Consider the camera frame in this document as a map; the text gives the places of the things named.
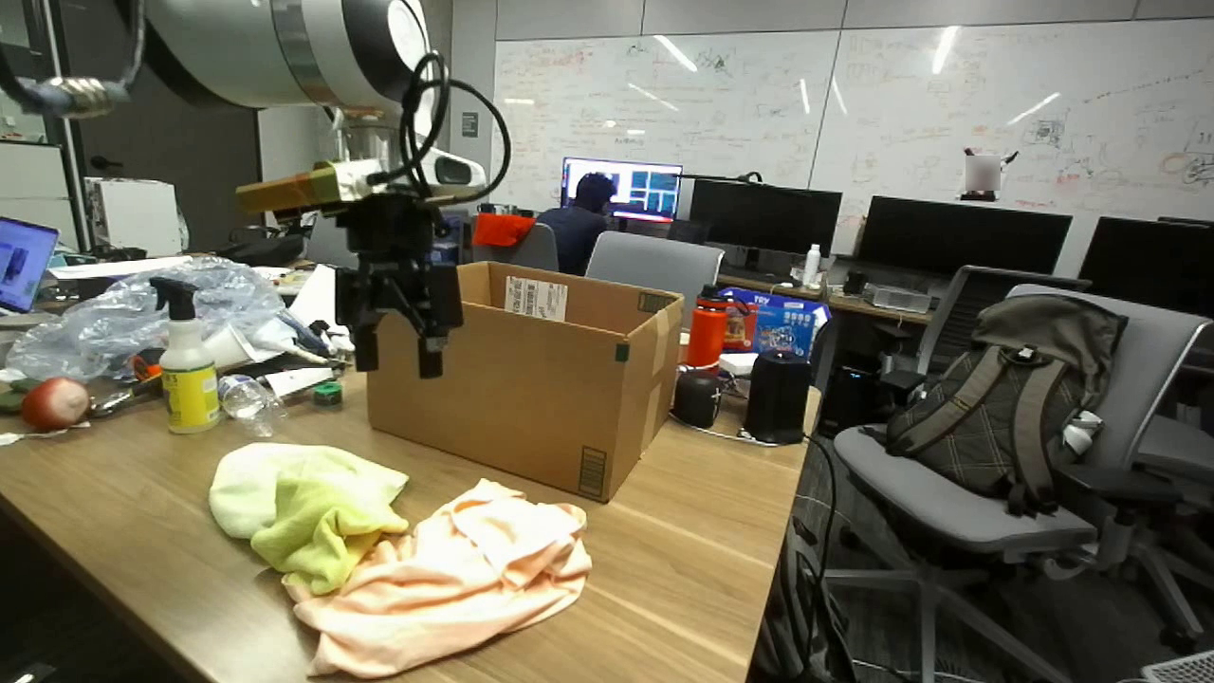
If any clear plastic bag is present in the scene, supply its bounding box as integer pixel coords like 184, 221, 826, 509
6, 256, 301, 384

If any black monitor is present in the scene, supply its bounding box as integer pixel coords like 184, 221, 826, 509
1079, 212, 1214, 320
854, 193, 1079, 280
688, 174, 847, 285

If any crumpled clear plastic bottle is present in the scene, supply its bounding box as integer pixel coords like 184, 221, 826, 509
216, 371, 289, 438

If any laptop with blue screen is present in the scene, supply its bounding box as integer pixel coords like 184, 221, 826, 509
0, 212, 65, 316

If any llama figure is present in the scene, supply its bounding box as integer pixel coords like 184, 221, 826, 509
960, 142, 1026, 206

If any black cylinder container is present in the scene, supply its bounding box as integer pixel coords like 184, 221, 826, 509
739, 350, 812, 446

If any grey office chair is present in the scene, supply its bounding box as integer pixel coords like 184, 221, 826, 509
826, 280, 1214, 683
580, 227, 729, 320

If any blue printed box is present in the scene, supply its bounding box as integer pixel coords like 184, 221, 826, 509
719, 285, 831, 364

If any brown cardboard box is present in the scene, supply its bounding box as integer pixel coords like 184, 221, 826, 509
366, 256, 688, 503

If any orange bottle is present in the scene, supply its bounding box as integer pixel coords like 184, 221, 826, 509
683, 297, 733, 371

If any tan wrist camera block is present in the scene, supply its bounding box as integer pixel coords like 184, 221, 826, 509
236, 160, 382, 216

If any white cabinet box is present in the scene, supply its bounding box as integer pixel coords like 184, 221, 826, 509
85, 174, 194, 256

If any seated person in dark shirt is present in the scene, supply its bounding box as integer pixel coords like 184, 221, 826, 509
543, 169, 624, 277

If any cream white towel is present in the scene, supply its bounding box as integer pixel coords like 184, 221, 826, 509
204, 438, 393, 547

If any small black cube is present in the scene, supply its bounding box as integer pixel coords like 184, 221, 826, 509
673, 366, 729, 433

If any monitor with lit screen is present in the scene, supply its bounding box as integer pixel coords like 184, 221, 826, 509
558, 151, 688, 236

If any red round ball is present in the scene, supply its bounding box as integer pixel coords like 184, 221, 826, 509
19, 375, 95, 433

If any peach shirt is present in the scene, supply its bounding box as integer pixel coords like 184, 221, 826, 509
276, 475, 596, 679

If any whiteboard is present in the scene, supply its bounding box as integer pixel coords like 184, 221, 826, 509
489, 13, 1214, 221

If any yellow-green towel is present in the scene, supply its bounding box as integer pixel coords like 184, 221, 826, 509
246, 451, 414, 599

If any white paper sheet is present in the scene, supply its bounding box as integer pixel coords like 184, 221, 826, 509
284, 261, 342, 340

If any grey-brown backpack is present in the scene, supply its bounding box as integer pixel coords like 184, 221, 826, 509
884, 292, 1132, 514

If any yellow cup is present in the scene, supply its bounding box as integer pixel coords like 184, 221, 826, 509
147, 277, 224, 436

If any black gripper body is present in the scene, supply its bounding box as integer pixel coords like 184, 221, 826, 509
336, 184, 467, 332

